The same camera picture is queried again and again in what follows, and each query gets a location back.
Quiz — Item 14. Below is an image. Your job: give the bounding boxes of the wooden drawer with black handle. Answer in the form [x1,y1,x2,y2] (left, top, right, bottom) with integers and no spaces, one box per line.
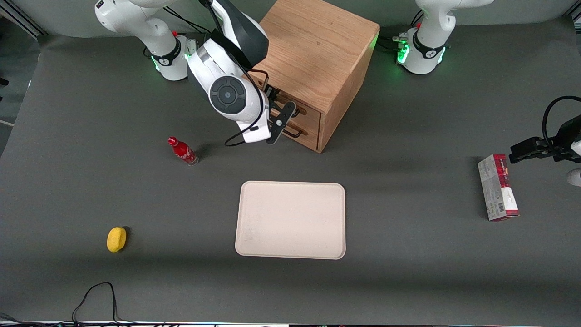
[251,73,322,133]
[284,119,321,153]

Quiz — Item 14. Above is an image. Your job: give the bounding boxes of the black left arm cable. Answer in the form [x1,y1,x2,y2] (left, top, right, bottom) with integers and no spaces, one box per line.
[541,95,581,151]

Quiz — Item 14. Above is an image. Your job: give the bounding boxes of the aluminium frame rail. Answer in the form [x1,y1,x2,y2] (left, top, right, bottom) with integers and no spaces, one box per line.
[0,4,47,38]

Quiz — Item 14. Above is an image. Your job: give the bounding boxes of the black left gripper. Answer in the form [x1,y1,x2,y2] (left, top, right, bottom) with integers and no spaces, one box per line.
[508,116,581,164]

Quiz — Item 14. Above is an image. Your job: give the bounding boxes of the black base cables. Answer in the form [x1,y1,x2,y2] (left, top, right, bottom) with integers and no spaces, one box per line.
[376,35,402,51]
[163,5,214,35]

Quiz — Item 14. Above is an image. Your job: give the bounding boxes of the wooden drawer cabinet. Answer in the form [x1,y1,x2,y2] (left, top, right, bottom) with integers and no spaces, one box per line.
[249,0,381,154]

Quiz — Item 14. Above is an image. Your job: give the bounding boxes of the black right base cables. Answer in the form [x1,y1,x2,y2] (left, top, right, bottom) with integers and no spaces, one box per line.
[163,5,214,35]

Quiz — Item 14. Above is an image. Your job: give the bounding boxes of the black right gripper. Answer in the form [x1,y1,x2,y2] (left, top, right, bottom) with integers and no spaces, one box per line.
[265,85,286,119]

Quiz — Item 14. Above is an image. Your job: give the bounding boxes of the red cola bottle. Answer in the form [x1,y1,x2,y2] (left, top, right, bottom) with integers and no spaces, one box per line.
[167,136,199,167]

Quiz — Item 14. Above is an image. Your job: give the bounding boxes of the black looped cable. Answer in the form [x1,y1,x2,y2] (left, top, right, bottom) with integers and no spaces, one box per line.
[72,282,122,325]

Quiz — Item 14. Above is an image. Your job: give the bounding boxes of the beige rectangular tray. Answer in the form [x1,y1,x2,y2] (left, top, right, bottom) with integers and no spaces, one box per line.
[235,181,346,260]

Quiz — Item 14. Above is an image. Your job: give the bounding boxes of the grey table mat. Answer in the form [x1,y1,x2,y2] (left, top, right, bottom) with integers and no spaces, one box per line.
[0,18,581,324]

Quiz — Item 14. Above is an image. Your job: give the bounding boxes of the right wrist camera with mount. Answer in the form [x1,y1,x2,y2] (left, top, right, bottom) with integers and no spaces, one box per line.
[266,101,297,145]

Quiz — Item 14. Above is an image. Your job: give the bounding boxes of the black left base cables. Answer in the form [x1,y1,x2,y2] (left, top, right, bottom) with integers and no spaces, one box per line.
[376,35,402,51]

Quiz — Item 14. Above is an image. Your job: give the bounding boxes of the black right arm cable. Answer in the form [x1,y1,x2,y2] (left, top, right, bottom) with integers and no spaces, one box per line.
[198,0,273,148]

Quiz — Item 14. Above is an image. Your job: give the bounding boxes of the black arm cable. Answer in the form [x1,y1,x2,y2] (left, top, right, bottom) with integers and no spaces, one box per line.
[198,0,273,148]
[541,95,581,151]

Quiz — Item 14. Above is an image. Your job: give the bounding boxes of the yellow lemon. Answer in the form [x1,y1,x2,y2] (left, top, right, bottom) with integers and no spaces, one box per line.
[107,227,127,253]

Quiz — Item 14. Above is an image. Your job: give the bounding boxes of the black cable at table edge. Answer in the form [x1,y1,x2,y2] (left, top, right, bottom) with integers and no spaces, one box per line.
[0,312,73,327]

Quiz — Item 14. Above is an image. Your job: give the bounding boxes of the red and grey carton box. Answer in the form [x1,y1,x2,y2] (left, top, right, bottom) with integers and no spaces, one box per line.
[477,154,520,222]

